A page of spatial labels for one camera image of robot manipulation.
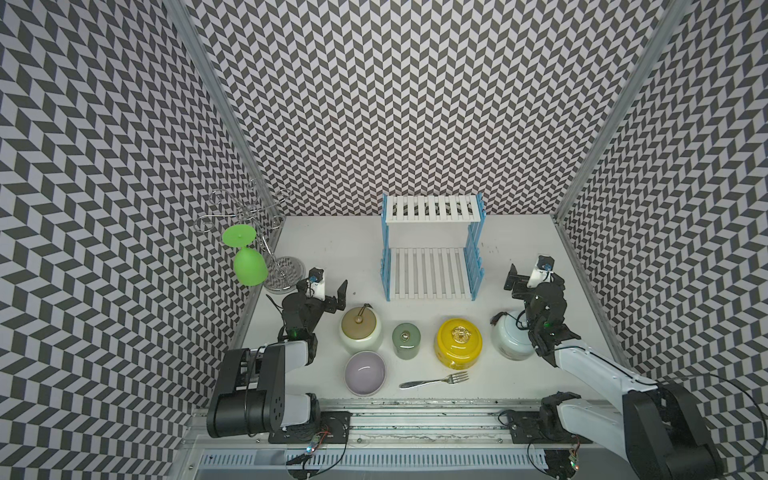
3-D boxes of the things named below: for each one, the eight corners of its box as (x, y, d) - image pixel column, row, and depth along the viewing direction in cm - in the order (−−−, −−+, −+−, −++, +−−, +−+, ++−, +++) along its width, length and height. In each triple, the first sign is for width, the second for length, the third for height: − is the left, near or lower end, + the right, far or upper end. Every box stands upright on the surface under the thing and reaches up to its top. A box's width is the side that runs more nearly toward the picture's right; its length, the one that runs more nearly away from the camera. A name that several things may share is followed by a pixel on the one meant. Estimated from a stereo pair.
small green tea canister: (392, 359, 85) (392, 348, 78) (393, 335, 90) (392, 322, 83) (419, 359, 85) (421, 348, 78) (418, 335, 90) (419, 322, 83)
